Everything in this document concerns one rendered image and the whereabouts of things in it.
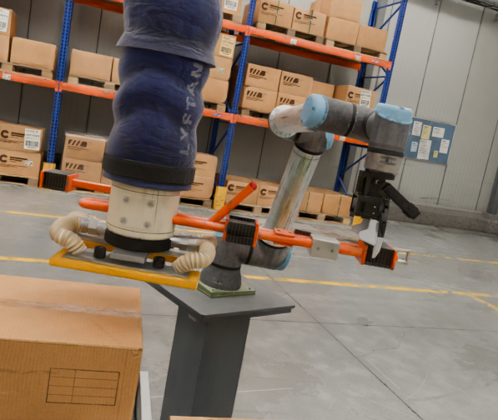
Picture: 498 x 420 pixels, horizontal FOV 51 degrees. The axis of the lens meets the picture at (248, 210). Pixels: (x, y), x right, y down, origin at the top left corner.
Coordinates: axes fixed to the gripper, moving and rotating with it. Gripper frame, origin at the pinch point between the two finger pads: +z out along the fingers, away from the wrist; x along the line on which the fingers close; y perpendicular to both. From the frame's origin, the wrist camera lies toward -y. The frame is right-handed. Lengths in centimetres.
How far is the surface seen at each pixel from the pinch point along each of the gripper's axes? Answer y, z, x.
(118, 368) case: 56, 33, 21
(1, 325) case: 83, 27, 21
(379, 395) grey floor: -71, 121, -170
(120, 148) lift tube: 65, -15, 10
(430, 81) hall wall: -323, -190, -1015
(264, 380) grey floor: 1, 121, -165
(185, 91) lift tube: 52, -31, 9
